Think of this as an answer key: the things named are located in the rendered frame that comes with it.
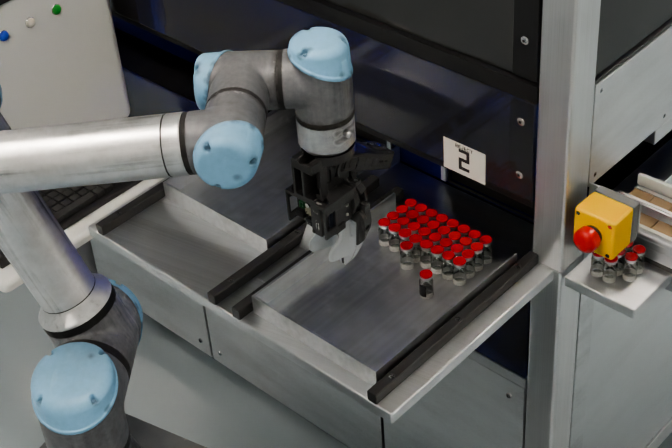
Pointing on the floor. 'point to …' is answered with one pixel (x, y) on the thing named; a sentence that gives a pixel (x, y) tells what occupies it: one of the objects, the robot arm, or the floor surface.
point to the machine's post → (561, 178)
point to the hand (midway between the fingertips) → (347, 252)
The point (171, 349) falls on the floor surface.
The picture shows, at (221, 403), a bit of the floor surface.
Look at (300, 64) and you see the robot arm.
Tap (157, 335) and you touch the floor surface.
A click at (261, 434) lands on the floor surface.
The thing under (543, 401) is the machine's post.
